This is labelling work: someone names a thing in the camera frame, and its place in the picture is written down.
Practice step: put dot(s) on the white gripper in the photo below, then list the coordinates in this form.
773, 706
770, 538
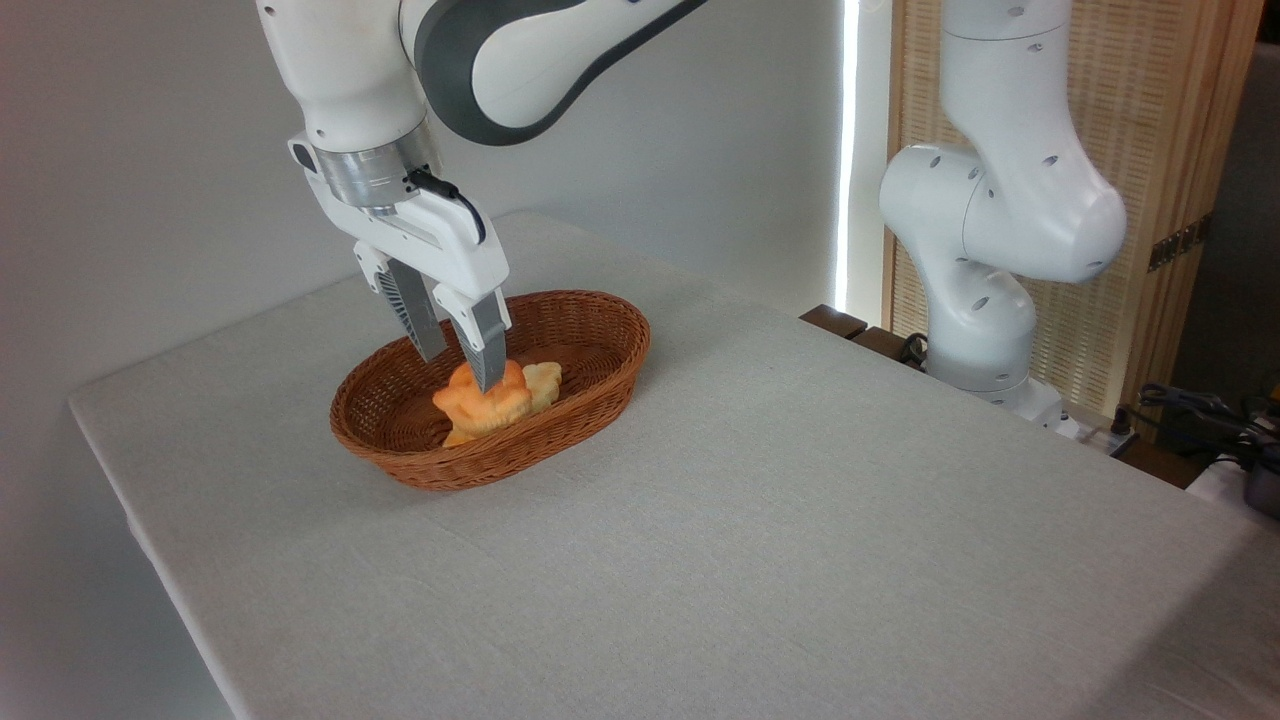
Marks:
440, 245

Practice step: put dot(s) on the round orange knotted bread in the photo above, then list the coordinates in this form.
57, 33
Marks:
480, 405

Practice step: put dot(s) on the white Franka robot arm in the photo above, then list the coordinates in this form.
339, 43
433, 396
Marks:
340, 80

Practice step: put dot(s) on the long pale bread loaf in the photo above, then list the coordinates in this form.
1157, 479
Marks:
546, 384

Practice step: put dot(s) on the brown wicker oval basket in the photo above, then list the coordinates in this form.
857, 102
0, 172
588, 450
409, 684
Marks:
590, 360

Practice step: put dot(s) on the dark brown wooden block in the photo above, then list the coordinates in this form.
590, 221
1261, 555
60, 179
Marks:
880, 342
832, 320

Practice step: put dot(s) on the grey tablecloth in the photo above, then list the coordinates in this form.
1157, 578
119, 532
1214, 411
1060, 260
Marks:
800, 520

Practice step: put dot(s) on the wooden folding screen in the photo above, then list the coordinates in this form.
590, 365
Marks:
1150, 120

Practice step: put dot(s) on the dark metal screen hinge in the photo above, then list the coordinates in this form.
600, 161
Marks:
1180, 243

